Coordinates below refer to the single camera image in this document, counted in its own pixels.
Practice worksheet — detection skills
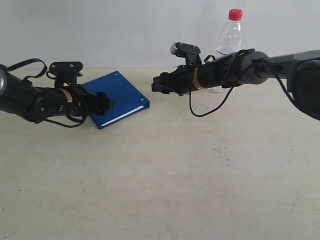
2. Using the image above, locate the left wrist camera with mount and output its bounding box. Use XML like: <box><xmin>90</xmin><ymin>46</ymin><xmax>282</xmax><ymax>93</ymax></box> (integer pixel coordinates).
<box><xmin>46</xmin><ymin>61</ymin><xmax>84</xmax><ymax>88</ymax></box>

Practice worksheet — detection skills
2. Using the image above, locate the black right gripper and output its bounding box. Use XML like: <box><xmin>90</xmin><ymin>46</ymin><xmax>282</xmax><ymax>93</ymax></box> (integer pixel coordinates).
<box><xmin>151</xmin><ymin>65</ymin><xmax>200</xmax><ymax>96</ymax></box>

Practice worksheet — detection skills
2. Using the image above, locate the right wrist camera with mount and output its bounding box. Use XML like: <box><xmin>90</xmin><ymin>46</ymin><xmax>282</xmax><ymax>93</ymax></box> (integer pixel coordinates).
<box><xmin>170</xmin><ymin>42</ymin><xmax>202</xmax><ymax>66</ymax></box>

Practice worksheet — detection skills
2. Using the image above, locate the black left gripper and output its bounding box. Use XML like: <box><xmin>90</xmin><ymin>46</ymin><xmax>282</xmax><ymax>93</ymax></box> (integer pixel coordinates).
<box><xmin>58</xmin><ymin>86</ymin><xmax>114</xmax><ymax>118</ymax></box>

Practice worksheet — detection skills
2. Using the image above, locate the blue ring binder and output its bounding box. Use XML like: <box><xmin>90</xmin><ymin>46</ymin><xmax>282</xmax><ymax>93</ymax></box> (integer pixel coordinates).
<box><xmin>82</xmin><ymin>71</ymin><xmax>150</xmax><ymax>129</ymax></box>

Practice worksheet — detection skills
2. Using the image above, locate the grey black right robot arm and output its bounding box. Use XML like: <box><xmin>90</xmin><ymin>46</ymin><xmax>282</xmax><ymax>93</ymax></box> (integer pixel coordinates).
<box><xmin>151</xmin><ymin>48</ymin><xmax>320</xmax><ymax>120</ymax></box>

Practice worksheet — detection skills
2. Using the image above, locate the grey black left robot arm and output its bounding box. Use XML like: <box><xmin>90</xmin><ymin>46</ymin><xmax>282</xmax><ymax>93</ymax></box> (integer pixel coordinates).
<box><xmin>0</xmin><ymin>61</ymin><xmax>114</xmax><ymax>126</ymax></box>

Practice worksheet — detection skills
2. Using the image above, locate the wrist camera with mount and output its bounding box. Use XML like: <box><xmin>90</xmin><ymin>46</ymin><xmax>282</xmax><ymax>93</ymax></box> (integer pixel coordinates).
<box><xmin>46</xmin><ymin>61</ymin><xmax>84</xmax><ymax>88</ymax></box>
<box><xmin>170</xmin><ymin>42</ymin><xmax>202</xmax><ymax>66</ymax></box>

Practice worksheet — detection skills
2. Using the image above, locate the clear water bottle red cap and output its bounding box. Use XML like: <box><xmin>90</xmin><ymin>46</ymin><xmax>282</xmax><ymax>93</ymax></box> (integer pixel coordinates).
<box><xmin>215</xmin><ymin>8</ymin><xmax>243</xmax><ymax>59</ymax></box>

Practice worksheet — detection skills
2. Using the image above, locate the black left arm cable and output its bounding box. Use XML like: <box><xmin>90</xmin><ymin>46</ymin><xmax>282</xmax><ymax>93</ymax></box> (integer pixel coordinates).
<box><xmin>6</xmin><ymin>58</ymin><xmax>88</xmax><ymax>128</ymax></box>

